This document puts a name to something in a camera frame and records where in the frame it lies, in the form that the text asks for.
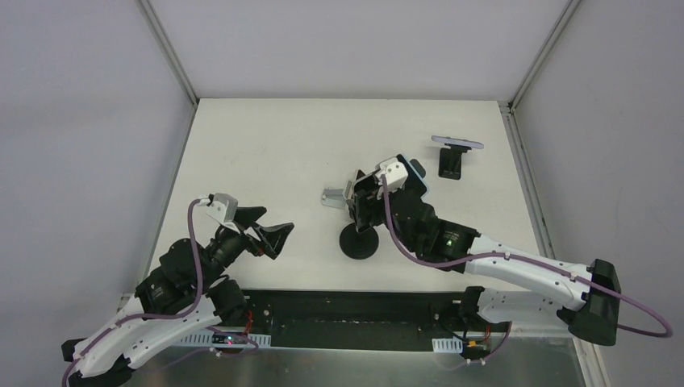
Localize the black round-base phone stand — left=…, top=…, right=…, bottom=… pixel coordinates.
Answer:
left=339, top=223, right=379, bottom=260

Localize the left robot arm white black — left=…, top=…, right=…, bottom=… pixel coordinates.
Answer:
left=61, top=195, right=294, bottom=386

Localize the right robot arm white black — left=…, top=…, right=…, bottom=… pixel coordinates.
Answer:
left=344, top=155, right=621, bottom=346

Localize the cream phone black screen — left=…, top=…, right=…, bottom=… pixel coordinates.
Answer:
left=344, top=180, right=354, bottom=210

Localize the white folding phone stand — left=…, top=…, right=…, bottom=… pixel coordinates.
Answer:
left=320, top=183, right=347, bottom=210

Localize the black folding phone stand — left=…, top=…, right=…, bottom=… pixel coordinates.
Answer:
left=438, top=145, right=471, bottom=181

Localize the lavender phone seen edge-on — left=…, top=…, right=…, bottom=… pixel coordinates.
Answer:
left=431, top=135, right=484, bottom=149

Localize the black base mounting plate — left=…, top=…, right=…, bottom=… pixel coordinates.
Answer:
left=224, top=289, right=486, bottom=352

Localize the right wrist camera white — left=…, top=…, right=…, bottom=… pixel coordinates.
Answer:
left=373, top=157, right=409, bottom=192

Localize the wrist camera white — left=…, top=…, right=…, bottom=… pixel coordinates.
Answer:
left=199, top=193, right=239, bottom=227
left=373, top=157, right=409, bottom=192

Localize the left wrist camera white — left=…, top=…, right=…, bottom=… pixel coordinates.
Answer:
left=199, top=193, right=239, bottom=227

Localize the left white cable duct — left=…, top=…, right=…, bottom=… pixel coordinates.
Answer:
left=173, top=330, right=272, bottom=349

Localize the white cable duct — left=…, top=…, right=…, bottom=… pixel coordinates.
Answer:
left=173, top=330, right=272, bottom=349
left=432, top=336, right=464, bottom=354

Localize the right white cable duct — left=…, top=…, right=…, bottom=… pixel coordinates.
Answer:
left=432, top=336, right=464, bottom=354

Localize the orange connector with wires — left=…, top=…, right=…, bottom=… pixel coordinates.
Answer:
left=461, top=339, right=491, bottom=365

